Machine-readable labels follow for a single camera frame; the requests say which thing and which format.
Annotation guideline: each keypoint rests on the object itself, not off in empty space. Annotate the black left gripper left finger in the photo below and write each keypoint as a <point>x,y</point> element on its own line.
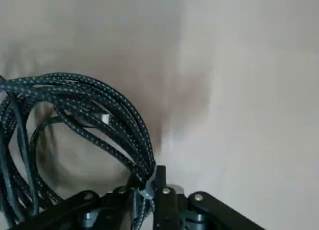
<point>74,205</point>

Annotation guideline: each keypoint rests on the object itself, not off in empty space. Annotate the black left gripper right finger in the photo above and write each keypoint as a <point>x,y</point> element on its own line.
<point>167,210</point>

